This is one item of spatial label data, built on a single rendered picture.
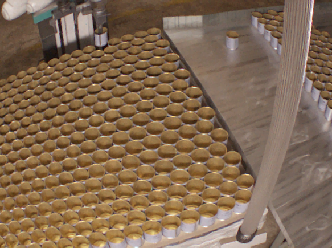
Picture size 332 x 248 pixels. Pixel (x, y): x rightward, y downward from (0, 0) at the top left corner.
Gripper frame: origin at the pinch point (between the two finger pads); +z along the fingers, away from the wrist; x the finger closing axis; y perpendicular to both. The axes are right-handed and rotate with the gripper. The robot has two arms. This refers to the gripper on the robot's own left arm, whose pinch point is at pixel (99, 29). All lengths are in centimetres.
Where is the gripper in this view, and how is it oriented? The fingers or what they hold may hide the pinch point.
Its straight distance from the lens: 205.1
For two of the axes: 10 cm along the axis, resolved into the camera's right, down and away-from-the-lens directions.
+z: -0.1, 6.8, 7.3
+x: -3.7, -6.8, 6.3
